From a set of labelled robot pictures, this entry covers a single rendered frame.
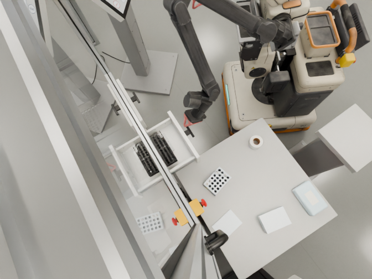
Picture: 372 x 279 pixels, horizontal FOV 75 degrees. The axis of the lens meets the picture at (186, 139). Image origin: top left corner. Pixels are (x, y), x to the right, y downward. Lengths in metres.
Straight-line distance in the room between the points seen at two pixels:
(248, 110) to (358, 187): 1.09
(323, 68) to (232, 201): 0.91
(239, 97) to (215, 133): 0.39
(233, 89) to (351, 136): 0.91
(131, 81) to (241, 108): 1.08
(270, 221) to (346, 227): 1.13
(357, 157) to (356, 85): 1.28
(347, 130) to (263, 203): 0.62
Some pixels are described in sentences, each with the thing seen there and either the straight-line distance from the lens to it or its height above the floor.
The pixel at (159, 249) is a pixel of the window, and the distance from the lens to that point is 0.21.
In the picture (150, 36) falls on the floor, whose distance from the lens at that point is 2.75.
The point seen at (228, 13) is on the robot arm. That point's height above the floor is 1.36.
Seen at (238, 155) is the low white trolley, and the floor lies 0.76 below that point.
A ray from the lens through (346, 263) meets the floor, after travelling 2.34.
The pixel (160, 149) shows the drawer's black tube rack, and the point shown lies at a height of 0.90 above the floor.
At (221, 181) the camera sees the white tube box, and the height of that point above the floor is 0.80.
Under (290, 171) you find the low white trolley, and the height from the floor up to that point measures 0.76.
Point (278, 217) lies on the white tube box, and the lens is 1.30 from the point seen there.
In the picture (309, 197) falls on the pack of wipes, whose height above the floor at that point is 0.81.
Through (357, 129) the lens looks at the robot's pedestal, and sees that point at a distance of 1.62.
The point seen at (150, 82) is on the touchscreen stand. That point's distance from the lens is 2.39.
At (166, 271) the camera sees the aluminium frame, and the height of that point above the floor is 1.88.
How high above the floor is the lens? 2.06
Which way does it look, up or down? 73 degrees down
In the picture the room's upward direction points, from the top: 11 degrees counter-clockwise
